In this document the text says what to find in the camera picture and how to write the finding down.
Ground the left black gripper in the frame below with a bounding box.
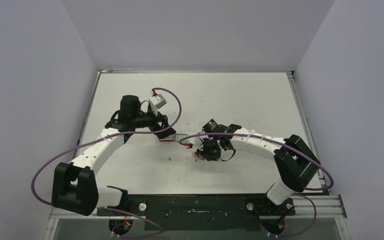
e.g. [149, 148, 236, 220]
[132, 105, 176, 139]

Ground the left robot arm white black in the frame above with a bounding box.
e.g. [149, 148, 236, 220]
[51, 94, 176, 216]

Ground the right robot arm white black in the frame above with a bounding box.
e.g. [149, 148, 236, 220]
[190, 119, 320, 215]

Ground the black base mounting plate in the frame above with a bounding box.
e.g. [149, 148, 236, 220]
[96, 193, 296, 233]

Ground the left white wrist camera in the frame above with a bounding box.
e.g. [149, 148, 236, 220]
[148, 94, 167, 116]

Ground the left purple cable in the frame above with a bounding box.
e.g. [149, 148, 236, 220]
[30, 87, 183, 240]

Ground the aluminium frame rail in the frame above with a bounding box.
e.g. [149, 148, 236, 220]
[54, 195, 347, 218]

